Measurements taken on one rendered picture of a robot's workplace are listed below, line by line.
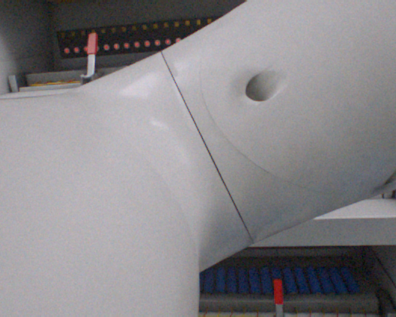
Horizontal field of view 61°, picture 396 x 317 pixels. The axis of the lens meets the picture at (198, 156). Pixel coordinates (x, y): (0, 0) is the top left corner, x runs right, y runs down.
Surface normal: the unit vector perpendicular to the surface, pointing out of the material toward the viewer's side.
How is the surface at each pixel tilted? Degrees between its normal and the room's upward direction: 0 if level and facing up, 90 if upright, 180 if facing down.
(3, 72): 90
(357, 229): 108
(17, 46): 90
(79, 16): 90
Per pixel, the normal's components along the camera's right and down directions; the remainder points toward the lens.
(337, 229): -0.10, 0.36
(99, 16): -0.11, 0.05
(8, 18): 0.99, -0.04
